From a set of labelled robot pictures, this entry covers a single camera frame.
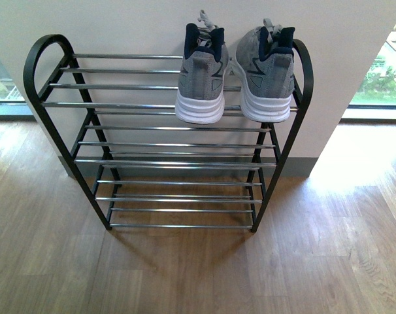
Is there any grey knit sneaker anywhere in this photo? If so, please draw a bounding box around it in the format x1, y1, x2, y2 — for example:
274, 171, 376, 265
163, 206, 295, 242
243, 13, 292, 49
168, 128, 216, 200
174, 10, 229, 124
232, 18, 295, 122

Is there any black metal shoe rack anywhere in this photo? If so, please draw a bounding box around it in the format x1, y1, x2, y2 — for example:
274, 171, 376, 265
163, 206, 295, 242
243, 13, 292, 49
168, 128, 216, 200
23, 34, 314, 232

